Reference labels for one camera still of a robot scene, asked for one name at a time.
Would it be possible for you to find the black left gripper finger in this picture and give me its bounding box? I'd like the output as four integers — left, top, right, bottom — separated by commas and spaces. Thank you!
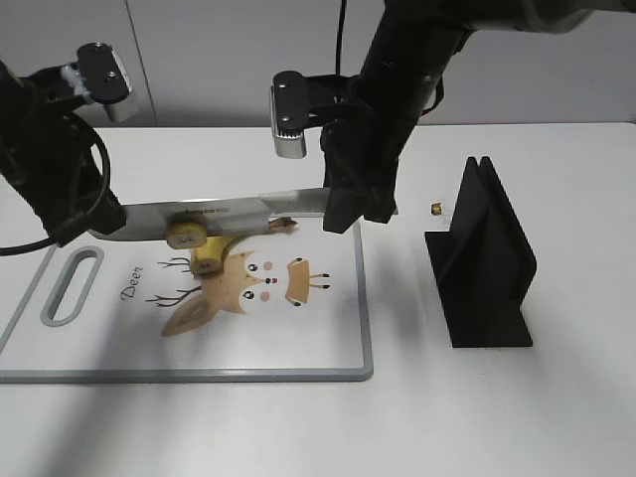
43, 199, 125, 246

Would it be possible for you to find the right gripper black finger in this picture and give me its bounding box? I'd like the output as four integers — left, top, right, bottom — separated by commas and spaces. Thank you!
323, 187, 370, 233
367, 187, 397, 224

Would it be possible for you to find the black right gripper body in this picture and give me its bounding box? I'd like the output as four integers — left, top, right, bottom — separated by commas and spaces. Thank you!
320, 106, 410, 192

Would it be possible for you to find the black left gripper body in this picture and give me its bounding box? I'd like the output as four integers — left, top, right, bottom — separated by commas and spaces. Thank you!
1, 111, 117, 219

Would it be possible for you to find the white handled kitchen knife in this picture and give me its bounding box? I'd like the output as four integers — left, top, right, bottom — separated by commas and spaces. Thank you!
89, 188, 331, 241

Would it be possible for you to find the cut banana slice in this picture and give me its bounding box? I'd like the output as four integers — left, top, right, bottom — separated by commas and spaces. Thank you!
165, 223, 208, 249

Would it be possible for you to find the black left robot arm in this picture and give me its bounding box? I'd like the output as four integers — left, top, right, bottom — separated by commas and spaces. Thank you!
1, 65, 126, 256

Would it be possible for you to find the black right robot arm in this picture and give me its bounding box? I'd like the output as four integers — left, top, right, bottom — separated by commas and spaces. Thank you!
320, 1, 592, 234

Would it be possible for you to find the yellow banana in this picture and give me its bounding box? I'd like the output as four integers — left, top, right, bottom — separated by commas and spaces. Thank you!
190, 218, 298, 275

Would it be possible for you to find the white deer cutting board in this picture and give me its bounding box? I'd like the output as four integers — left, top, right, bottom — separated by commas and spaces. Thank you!
1, 218, 373, 384

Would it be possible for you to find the black knife stand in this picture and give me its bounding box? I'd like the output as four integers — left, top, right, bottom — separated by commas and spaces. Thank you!
424, 156, 537, 348

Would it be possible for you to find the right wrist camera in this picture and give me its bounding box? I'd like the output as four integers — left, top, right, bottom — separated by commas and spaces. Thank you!
269, 71, 356, 159

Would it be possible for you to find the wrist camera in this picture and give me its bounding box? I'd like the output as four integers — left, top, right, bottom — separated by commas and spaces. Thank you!
269, 71, 356, 159
61, 42, 138, 122

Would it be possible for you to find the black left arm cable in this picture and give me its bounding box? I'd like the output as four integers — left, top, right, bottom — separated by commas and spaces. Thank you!
0, 111, 111, 257

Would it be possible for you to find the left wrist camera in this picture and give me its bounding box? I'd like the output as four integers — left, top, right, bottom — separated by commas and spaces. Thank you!
61, 42, 138, 122

